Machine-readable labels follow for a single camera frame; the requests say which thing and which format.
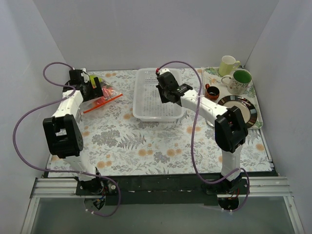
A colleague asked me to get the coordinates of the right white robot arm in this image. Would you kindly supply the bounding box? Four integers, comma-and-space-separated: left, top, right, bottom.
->
156, 69, 248, 194

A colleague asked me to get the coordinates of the floral table mat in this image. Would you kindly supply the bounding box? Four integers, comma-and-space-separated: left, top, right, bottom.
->
47, 69, 275, 175

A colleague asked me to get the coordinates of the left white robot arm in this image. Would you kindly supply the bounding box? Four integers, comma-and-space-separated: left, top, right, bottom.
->
43, 68, 104, 195

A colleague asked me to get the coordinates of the pale yellow mug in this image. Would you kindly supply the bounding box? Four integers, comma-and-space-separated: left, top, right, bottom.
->
218, 56, 241, 77

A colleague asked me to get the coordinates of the white plastic basket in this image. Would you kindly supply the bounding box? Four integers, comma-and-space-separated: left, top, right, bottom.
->
133, 68, 184, 122

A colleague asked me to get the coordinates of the floral serving tray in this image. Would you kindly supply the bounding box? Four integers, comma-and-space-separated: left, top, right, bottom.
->
202, 67, 263, 129

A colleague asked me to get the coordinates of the clear zip top bag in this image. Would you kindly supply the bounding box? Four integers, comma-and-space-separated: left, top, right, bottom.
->
80, 75, 123, 114

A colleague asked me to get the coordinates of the small brown cup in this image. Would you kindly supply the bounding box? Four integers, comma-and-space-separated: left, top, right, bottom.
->
205, 83, 220, 101

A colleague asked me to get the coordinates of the green floral mug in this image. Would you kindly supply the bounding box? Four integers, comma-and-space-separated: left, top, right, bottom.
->
221, 70, 252, 95

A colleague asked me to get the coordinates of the striped rim plate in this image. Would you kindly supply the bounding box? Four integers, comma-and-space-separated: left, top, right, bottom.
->
218, 95, 258, 128

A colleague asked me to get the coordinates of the aluminium frame rail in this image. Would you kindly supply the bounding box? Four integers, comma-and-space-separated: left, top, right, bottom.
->
21, 175, 305, 234

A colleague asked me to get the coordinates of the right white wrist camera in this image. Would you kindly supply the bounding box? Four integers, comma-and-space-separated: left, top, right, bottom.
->
156, 68, 170, 76

